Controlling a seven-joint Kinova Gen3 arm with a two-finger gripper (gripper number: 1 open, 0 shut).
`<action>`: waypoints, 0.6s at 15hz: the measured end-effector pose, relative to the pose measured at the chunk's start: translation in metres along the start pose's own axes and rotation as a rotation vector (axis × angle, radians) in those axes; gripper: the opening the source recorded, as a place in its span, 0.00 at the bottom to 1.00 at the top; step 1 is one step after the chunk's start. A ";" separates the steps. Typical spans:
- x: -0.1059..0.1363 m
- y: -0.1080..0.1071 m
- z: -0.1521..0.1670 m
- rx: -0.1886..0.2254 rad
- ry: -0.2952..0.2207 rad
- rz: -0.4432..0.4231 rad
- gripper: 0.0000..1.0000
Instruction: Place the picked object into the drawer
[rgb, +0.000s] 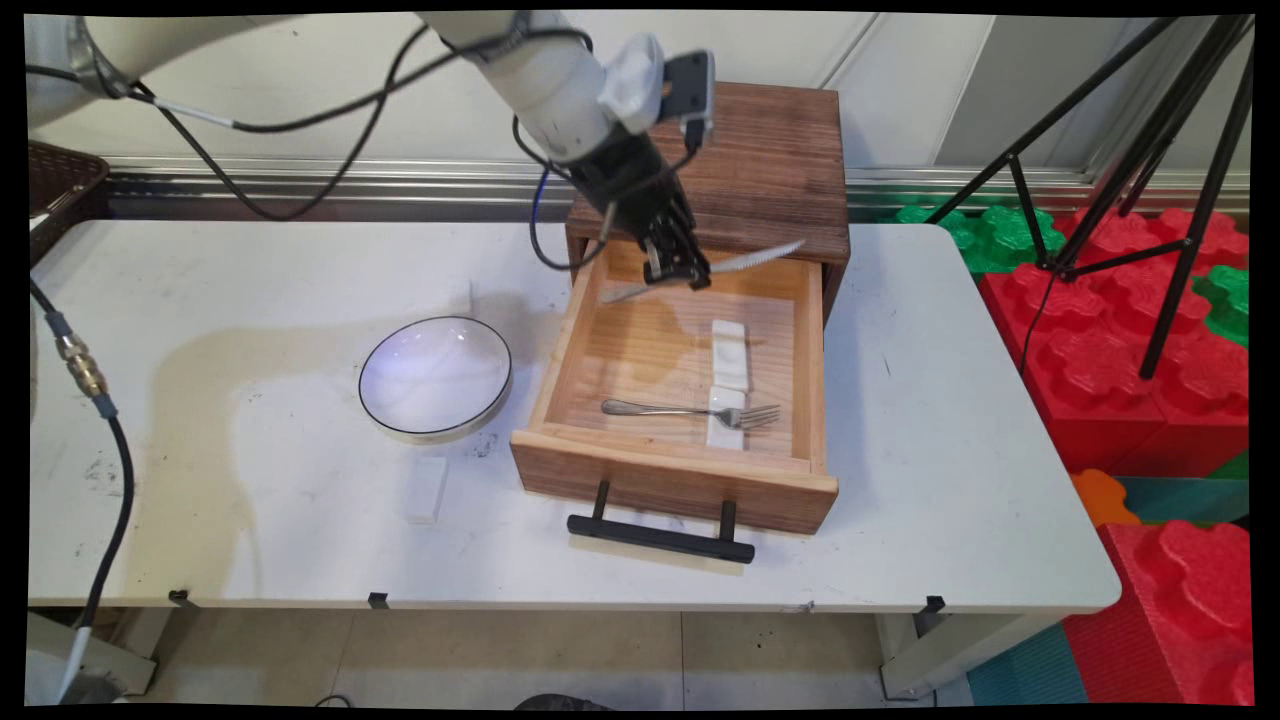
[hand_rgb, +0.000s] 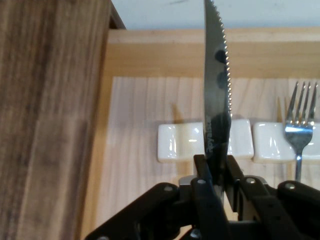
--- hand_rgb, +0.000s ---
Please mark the white ceramic cutlery rest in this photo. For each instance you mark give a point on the white ceramic cutlery rest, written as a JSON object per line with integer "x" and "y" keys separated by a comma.
{"x": 180, "y": 142}
{"x": 270, "y": 142}

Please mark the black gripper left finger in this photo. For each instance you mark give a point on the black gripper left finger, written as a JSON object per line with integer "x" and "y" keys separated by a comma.
{"x": 175, "y": 212}

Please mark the dark wooden drawer cabinet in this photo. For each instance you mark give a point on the dark wooden drawer cabinet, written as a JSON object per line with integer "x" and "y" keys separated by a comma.
{"x": 45, "y": 112}

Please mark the serrated steel table knife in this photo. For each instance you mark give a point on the serrated steel table knife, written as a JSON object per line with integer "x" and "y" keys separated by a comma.
{"x": 215, "y": 75}

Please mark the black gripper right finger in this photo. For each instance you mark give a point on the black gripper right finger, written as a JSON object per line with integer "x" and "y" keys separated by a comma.
{"x": 275, "y": 212}

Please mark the steel fork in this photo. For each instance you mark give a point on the steel fork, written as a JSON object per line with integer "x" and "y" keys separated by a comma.
{"x": 298, "y": 132}

